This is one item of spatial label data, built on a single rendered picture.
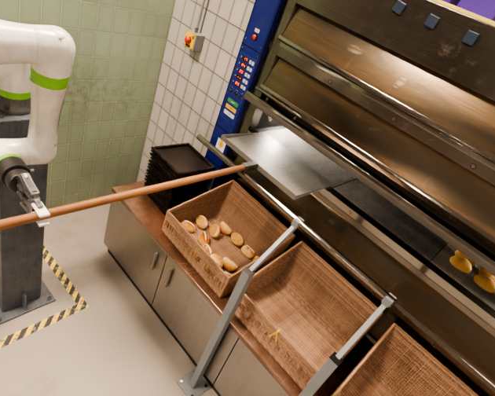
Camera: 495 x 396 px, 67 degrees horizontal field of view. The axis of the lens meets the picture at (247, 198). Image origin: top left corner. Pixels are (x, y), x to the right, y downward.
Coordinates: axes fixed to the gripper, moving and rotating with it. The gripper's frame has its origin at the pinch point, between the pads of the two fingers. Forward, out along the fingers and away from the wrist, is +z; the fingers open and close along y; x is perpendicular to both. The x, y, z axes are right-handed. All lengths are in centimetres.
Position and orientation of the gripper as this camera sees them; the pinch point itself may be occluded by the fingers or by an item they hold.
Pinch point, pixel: (40, 214)
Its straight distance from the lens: 134.5
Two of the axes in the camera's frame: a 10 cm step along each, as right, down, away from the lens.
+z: 6.5, 6.0, -4.6
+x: -6.8, 2.0, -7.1
